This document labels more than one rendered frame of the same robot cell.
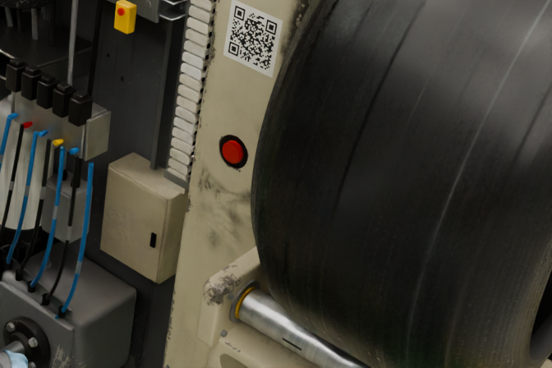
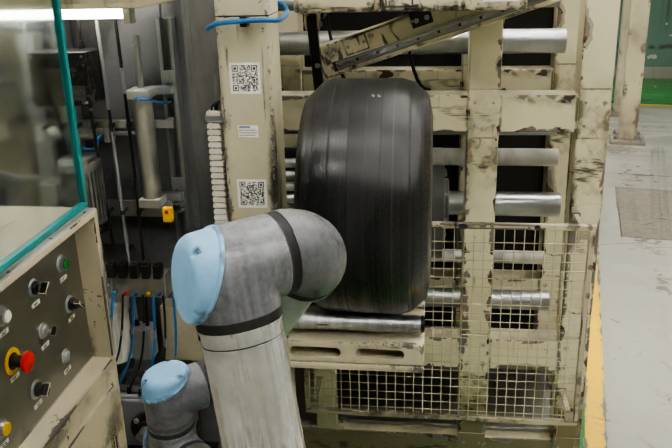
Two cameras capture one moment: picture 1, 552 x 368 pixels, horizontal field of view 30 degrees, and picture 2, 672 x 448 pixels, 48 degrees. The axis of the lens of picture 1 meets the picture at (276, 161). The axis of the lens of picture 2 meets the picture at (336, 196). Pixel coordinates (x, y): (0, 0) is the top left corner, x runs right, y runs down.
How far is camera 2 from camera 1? 0.82 m
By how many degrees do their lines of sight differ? 23
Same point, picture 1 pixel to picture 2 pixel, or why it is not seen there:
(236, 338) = (293, 337)
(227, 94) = not seen: hidden behind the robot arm
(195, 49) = (220, 211)
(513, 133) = (404, 172)
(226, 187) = not seen: hidden behind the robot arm
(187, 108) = not seen: hidden behind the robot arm
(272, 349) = (311, 334)
